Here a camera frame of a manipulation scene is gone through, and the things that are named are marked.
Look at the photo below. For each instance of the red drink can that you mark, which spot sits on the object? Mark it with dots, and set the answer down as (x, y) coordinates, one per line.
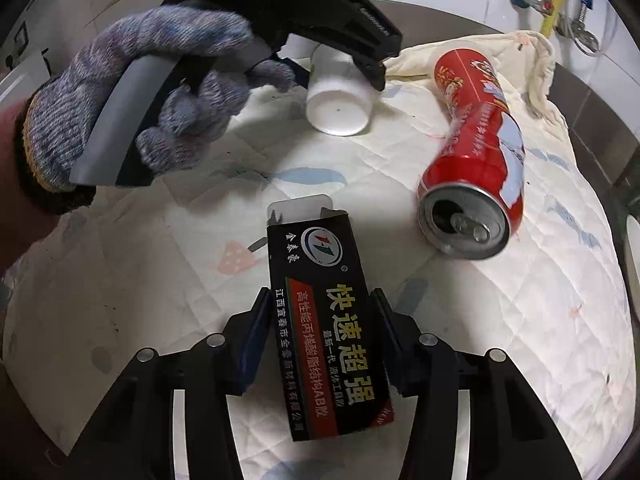
(475, 160)

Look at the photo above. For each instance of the cream printed quilt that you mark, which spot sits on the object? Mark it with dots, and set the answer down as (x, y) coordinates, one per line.
(500, 335)

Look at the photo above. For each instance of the white cup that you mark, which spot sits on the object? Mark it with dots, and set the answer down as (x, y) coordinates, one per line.
(337, 107)

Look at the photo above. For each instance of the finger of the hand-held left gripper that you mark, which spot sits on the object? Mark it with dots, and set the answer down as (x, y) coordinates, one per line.
(365, 30)
(300, 79)

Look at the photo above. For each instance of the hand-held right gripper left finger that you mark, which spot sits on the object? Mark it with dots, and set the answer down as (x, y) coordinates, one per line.
(250, 350)

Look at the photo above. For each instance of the black glue box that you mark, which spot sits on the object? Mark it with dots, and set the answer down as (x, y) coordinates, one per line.
(325, 310)

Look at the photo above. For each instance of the person's left hand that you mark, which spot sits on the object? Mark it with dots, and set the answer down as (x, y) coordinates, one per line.
(100, 60)

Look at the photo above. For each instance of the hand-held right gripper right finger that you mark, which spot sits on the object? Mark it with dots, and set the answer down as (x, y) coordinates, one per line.
(386, 342)

